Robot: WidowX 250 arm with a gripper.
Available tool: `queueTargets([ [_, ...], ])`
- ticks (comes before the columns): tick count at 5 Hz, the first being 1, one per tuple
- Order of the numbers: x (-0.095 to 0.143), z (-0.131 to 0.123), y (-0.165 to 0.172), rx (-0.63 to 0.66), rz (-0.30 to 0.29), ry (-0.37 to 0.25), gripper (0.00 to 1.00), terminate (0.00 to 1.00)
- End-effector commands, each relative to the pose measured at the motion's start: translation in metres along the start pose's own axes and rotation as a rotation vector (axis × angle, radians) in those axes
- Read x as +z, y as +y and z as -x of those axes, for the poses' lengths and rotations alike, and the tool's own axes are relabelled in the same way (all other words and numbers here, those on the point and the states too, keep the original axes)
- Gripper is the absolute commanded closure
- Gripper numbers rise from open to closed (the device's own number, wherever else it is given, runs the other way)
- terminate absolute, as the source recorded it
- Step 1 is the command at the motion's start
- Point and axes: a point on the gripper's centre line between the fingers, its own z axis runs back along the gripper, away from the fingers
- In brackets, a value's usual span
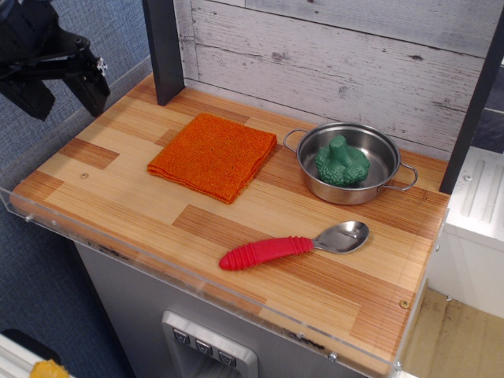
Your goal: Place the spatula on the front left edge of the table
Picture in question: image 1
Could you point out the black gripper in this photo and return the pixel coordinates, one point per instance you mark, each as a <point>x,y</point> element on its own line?
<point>35,47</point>

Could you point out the red-handled metal spoon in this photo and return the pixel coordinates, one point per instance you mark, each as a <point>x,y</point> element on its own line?
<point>342,238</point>

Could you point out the orange folded cloth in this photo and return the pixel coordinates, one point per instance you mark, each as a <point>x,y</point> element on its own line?
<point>214,156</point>

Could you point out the grey cabinet with dispenser panel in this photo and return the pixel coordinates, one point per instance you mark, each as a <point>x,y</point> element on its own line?
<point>166,331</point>

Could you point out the yellow object at corner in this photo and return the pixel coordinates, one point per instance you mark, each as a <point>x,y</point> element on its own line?
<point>48,369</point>

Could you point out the stainless steel pot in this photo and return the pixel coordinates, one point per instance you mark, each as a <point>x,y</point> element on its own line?
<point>387,171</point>

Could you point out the green toy broccoli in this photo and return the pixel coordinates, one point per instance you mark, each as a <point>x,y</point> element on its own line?
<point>341,165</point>

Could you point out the clear acrylic table guard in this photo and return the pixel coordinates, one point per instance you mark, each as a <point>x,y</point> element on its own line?
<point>92,186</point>

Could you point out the white toy sink unit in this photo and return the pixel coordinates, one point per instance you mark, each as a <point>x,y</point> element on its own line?
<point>467,264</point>

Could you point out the dark grey left post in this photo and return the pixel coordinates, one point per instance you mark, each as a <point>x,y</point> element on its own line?
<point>162,34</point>

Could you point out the dark grey post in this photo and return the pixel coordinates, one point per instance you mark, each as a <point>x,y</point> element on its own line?
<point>162,34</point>
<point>479,99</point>

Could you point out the dark grey right post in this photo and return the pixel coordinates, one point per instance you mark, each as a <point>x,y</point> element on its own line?
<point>479,99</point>

